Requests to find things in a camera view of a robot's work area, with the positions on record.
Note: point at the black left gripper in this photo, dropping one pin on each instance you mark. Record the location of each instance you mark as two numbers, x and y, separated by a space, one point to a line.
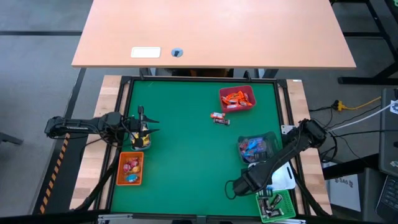
135 126

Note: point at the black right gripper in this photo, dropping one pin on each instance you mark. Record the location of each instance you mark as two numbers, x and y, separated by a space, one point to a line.
248 183

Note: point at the yellow sour candy packet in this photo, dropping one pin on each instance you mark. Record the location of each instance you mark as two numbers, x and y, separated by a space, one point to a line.
146 140

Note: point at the purple candy packet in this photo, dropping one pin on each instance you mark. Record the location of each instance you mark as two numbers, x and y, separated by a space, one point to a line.
261 146
244 146

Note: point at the blue candy packet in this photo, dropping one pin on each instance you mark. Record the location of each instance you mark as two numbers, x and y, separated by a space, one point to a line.
252 144

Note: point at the red round candy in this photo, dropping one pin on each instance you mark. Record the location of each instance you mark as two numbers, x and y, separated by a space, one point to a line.
134 163
126 168

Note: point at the blue round candy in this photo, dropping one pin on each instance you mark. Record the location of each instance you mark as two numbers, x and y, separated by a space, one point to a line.
132 178

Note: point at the red white candy wrapper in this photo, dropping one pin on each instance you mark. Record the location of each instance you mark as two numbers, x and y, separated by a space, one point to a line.
225 101

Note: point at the red plastic bin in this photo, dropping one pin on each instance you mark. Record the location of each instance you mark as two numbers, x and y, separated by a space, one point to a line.
224 91

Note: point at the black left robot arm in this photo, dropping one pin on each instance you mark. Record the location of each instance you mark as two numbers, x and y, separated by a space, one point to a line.
81 124

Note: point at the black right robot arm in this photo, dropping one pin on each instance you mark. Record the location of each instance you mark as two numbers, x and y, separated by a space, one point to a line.
286 155

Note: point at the clear teal plastic bin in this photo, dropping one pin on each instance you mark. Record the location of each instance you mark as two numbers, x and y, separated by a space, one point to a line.
147 146

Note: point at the white plastic bin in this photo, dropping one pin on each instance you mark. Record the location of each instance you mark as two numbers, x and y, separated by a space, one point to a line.
286 180

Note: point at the green plastic basket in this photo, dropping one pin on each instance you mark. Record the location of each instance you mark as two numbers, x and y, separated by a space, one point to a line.
287 208

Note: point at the dark translucent plastic bin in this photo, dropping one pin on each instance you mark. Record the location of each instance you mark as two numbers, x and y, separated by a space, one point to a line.
272 140

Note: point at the green table mat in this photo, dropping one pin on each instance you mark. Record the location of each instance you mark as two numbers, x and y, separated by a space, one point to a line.
186 171

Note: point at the orange plastic bin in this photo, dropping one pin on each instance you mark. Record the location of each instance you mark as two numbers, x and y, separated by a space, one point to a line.
122 180

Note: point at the silver aluminium bar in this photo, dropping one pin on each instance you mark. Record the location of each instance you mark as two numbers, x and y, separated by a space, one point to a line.
130 217

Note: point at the white box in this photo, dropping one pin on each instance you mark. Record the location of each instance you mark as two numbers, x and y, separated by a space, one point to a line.
345 196

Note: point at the black hazard striped base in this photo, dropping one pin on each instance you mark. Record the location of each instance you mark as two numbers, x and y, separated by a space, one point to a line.
65 186

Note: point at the light wooden desk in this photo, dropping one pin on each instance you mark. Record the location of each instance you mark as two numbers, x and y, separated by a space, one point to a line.
217 31

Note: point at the grey chair leg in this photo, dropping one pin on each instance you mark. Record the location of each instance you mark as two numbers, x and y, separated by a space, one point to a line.
11 138

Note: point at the black keyboard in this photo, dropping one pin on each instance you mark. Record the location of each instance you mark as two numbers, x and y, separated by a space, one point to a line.
388 199

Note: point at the black computer case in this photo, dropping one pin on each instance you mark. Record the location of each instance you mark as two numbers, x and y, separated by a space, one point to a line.
388 140

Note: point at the white metal bracket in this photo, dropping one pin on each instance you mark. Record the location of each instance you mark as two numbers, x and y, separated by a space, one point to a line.
286 129

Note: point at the black table frame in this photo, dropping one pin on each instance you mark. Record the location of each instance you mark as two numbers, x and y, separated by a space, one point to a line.
202 78

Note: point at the black desk leg frame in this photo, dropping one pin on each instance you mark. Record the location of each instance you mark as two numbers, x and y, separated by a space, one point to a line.
367 80

